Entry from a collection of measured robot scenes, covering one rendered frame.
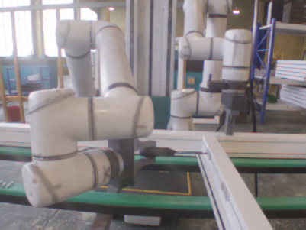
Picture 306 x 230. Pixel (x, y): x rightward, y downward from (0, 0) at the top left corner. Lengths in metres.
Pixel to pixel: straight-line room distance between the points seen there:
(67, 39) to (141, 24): 0.78
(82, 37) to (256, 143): 0.77
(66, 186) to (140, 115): 0.19
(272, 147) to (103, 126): 0.63
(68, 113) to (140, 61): 1.21
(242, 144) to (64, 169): 0.60
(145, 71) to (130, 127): 1.18
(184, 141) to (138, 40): 0.99
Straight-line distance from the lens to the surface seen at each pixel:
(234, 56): 0.71
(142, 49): 1.56
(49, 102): 0.40
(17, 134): 0.93
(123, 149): 0.52
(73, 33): 0.90
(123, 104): 0.40
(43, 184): 0.41
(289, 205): 0.61
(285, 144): 0.87
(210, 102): 1.34
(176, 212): 0.54
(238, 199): 0.45
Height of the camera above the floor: 1.19
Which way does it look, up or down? 15 degrees down
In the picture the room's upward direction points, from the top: 1 degrees clockwise
